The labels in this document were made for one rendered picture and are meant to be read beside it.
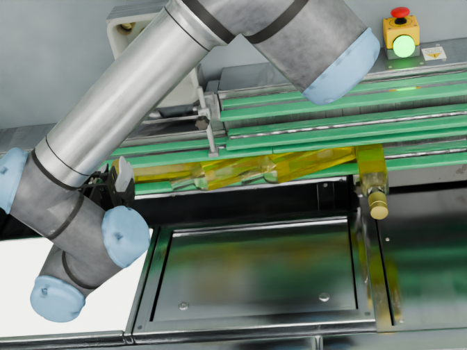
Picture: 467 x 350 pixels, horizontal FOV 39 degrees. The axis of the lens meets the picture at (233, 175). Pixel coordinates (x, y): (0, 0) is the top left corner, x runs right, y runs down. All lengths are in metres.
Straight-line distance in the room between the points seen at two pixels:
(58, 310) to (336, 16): 0.54
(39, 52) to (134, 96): 0.89
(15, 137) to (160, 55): 1.00
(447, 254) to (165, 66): 0.85
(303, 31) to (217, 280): 0.73
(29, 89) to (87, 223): 0.89
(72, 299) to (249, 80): 0.74
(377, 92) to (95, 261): 0.76
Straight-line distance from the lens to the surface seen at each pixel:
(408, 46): 1.45
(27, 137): 1.72
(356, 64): 0.81
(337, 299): 1.30
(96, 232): 0.88
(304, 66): 0.80
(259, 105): 1.42
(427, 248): 1.45
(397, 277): 1.39
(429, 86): 1.42
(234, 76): 1.52
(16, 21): 1.65
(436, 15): 1.55
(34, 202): 0.85
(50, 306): 0.95
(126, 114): 0.80
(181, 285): 1.39
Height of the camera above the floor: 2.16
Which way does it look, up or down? 55 degrees down
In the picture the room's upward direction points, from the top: 172 degrees counter-clockwise
